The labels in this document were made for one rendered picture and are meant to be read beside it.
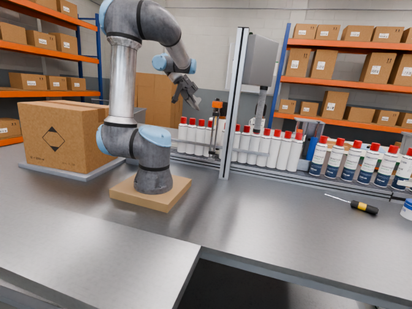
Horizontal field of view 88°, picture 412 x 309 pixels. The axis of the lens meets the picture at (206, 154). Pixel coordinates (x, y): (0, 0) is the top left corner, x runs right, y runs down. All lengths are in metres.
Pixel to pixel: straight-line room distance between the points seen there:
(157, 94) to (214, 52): 1.94
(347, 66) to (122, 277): 5.55
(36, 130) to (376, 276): 1.28
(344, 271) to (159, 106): 4.23
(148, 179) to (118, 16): 0.54
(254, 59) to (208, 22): 4.99
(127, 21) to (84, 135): 0.46
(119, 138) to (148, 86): 3.87
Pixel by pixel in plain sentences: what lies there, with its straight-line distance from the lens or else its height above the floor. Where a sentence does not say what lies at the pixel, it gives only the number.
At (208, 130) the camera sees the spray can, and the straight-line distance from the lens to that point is 1.17.
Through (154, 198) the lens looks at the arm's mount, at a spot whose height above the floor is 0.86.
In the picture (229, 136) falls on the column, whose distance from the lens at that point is 1.01.
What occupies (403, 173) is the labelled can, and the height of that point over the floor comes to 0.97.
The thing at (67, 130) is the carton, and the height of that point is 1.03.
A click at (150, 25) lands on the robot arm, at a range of 0.82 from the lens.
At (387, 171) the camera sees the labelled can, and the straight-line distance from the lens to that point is 1.32.
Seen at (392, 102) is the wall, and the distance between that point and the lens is 6.00.
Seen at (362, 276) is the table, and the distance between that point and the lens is 0.76.
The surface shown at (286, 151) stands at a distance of 1.16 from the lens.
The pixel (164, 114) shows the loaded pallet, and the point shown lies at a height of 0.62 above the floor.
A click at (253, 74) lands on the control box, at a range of 0.98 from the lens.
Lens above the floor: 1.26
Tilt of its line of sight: 17 degrees down
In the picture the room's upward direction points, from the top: 6 degrees clockwise
